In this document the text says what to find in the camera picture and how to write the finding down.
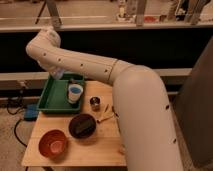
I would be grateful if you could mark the orange bowl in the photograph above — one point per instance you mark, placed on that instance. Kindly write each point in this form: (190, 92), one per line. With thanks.
(52, 144)

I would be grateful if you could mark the small metal cup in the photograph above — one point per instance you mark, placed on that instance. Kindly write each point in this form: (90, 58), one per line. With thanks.
(95, 103)

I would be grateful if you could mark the dark purple bowl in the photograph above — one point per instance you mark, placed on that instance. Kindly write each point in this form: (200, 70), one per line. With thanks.
(78, 119)

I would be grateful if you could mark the white cup blue inside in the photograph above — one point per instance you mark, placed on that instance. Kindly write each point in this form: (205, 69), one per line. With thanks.
(74, 93)

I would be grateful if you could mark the wooden spoon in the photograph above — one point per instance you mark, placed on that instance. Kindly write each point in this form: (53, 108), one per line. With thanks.
(106, 114)

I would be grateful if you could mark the blue power box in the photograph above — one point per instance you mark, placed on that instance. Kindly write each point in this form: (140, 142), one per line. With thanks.
(31, 112)

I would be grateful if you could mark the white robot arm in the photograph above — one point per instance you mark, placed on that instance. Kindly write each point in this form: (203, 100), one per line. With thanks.
(139, 99)

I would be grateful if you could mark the dark item in bowl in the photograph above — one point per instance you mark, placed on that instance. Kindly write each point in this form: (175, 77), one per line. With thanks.
(84, 127)

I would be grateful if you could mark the green plastic tray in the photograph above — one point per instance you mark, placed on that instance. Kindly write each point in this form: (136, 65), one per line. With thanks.
(54, 97)

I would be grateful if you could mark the small dark object in tray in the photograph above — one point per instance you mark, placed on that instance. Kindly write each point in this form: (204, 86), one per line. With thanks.
(72, 81)

